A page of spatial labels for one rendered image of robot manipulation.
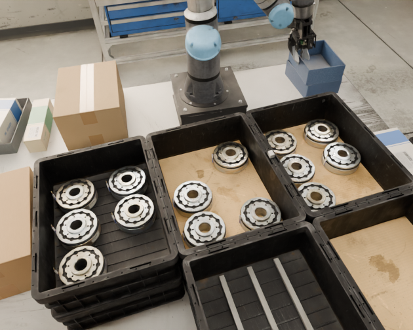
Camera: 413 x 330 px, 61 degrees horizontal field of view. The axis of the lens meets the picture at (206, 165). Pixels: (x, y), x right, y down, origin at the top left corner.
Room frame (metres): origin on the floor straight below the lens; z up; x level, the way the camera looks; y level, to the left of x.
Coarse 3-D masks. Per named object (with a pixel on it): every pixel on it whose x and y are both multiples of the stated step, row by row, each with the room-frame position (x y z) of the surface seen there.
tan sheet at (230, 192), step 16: (160, 160) 0.72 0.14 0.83; (176, 160) 0.72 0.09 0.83; (192, 160) 0.71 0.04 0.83; (208, 160) 0.71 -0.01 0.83; (176, 176) 0.65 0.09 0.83; (192, 176) 0.65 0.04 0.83; (208, 176) 0.65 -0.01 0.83; (224, 176) 0.65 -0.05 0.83; (240, 176) 0.64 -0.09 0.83; (256, 176) 0.64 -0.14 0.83; (224, 192) 0.59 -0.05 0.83; (240, 192) 0.59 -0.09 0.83; (256, 192) 0.58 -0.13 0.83; (224, 208) 0.54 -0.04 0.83; (240, 208) 0.53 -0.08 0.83; (240, 224) 0.48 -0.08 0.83
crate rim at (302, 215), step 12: (204, 120) 0.78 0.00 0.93; (216, 120) 0.77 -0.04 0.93; (156, 132) 0.74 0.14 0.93; (168, 132) 0.74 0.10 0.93; (252, 132) 0.72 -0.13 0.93; (156, 156) 0.64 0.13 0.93; (264, 156) 0.63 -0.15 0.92; (156, 168) 0.60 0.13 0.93; (276, 168) 0.58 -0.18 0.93; (288, 192) 0.51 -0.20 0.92; (168, 204) 0.48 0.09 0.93; (168, 216) 0.45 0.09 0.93; (300, 216) 0.44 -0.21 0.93; (264, 228) 0.41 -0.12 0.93; (276, 228) 0.41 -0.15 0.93; (180, 240) 0.39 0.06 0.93; (216, 240) 0.38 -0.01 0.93; (228, 240) 0.38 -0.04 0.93; (180, 252) 0.36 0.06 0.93; (192, 252) 0.36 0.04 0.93
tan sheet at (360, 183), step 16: (288, 128) 0.83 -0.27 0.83; (304, 144) 0.76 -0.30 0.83; (320, 160) 0.69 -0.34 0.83; (320, 176) 0.63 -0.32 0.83; (336, 176) 0.63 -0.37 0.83; (352, 176) 0.62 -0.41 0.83; (368, 176) 0.62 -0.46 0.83; (336, 192) 0.57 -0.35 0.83; (352, 192) 0.57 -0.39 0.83; (368, 192) 0.56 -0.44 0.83
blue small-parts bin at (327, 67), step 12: (312, 48) 1.35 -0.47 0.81; (324, 48) 1.34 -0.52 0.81; (300, 60) 1.22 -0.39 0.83; (312, 60) 1.31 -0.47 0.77; (324, 60) 1.31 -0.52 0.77; (336, 60) 1.23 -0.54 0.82; (300, 72) 1.20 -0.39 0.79; (312, 72) 1.14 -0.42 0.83; (324, 72) 1.15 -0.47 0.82; (336, 72) 1.16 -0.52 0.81
